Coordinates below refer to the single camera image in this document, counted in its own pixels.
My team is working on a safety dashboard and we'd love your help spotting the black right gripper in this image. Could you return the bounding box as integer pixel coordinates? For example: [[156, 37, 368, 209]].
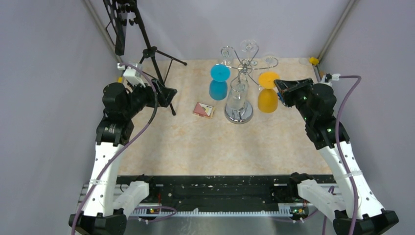
[[275, 78, 314, 123]]

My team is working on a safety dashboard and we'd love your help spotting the yellow wine glass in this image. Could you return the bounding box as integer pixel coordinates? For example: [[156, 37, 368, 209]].
[[257, 71, 279, 113]]

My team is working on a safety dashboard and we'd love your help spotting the clear patterned wine glass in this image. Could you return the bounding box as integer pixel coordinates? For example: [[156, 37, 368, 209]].
[[226, 79, 249, 110]]

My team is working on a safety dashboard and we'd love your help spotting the blue wine glass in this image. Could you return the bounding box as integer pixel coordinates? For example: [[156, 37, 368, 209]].
[[209, 64, 231, 100]]

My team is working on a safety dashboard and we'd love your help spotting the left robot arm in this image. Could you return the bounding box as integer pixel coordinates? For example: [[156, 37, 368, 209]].
[[69, 79, 178, 235]]

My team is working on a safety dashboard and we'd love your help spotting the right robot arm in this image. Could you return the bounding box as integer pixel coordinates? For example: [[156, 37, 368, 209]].
[[275, 79, 399, 235]]

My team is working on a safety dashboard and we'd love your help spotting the clear small wine glass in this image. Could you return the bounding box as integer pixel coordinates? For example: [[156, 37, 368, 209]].
[[263, 54, 279, 69]]

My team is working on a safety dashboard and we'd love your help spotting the chrome wine glass rack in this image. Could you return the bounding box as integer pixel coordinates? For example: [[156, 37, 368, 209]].
[[221, 39, 279, 124]]

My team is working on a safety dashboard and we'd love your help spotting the blue orange toy car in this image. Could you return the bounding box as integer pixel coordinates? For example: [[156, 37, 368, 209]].
[[277, 93, 286, 106]]

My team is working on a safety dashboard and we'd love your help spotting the black tripod stand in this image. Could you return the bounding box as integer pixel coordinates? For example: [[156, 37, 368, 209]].
[[124, 0, 188, 116]]

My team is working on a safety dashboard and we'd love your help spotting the yellow corner clamp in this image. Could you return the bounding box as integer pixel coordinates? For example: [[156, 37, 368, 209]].
[[309, 57, 320, 66]]

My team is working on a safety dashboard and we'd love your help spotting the playing card box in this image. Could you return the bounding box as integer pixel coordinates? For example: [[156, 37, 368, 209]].
[[193, 102, 215, 119]]

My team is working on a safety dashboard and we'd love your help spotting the black perforated plate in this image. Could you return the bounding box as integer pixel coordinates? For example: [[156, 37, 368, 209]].
[[103, 0, 128, 56]]

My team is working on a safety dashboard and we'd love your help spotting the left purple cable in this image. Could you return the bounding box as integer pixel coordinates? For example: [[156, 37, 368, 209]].
[[70, 62, 160, 235]]

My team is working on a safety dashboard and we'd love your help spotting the purple cable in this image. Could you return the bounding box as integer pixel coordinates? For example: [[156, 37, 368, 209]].
[[70, 62, 160, 235], [321, 75, 362, 235]]

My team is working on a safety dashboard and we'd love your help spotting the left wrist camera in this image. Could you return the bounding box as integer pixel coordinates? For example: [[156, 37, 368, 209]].
[[117, 63, 146, 89]]

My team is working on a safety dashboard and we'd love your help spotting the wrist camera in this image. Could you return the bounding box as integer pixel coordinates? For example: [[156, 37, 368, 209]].
[[117, 63, 146, 89], [321, 73, 341, 86]]

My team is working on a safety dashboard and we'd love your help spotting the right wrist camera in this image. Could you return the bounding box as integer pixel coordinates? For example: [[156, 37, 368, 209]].
[[321, 73, 341, 86]]

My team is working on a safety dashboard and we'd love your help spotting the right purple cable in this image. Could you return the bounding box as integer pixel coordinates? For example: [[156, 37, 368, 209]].
[[321, 75, 362, 235]]

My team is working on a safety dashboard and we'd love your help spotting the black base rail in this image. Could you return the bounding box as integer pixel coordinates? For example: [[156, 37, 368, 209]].
[[116, 175, 312, 214]]

